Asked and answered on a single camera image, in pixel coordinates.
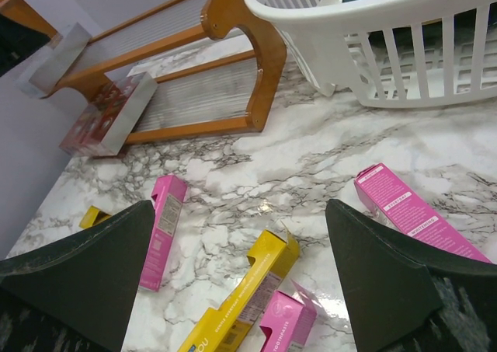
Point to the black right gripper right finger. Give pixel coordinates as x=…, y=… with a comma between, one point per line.
x=404, y=295

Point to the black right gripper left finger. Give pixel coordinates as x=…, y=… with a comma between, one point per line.
x=77, y=294

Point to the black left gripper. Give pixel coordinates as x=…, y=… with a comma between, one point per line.
x=18, y=42

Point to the silver toothpaste box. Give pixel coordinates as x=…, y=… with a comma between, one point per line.
x=43, y=70

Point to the yellow toothpaste box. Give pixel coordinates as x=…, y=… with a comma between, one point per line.
x=224, y=328
x=93, y=216

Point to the large pink toothpaste box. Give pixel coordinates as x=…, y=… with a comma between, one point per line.
x=397, y=206

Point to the orange wooden three-tier shelf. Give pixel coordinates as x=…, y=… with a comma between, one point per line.
x=217, y=67

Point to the white plastic basket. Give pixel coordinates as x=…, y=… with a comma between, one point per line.
x=391, y=53

